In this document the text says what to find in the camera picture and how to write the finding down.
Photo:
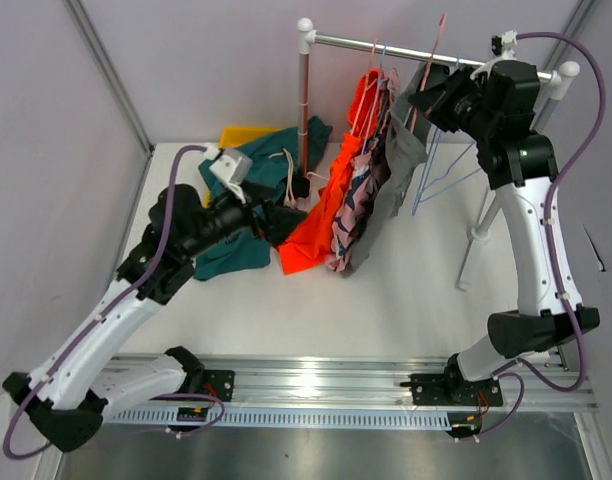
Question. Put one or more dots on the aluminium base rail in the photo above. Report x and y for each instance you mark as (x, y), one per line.
(373, 383)

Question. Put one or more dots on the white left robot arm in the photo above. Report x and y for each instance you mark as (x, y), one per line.
(67, 398)

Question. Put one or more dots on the black shorts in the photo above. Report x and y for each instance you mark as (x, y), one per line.
(288, 192)

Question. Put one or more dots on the blue hanger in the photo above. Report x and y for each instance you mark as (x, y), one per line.
(373, 117)
(439, 72)
(430, 187)

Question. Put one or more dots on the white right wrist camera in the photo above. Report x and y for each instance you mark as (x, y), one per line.
(503, 49)

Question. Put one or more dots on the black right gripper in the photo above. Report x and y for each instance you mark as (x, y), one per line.
(442, 98)

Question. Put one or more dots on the pink patterned shorts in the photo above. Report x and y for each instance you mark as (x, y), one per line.
(369, 173)

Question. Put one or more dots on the grey slotted cable duct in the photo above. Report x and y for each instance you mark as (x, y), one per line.
(400, 419)

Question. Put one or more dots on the pink hanger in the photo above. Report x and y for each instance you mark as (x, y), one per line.
(427, 68)
(359, 110)

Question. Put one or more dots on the grey shorts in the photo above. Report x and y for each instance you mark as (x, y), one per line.
(404, 152)

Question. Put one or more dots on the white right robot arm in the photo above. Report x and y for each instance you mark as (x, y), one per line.
(494, 105)

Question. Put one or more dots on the orange shorts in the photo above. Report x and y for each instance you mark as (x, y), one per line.
(310, 243)

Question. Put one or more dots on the silver clothes rack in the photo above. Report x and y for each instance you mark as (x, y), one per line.
(556, 83)

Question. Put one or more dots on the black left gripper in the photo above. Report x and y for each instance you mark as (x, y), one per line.
(257, 195)

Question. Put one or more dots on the teal shorts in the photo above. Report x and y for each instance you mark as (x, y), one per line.
(271, 156)

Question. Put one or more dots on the yellow plastic tray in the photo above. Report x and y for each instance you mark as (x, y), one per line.
(246, 139)

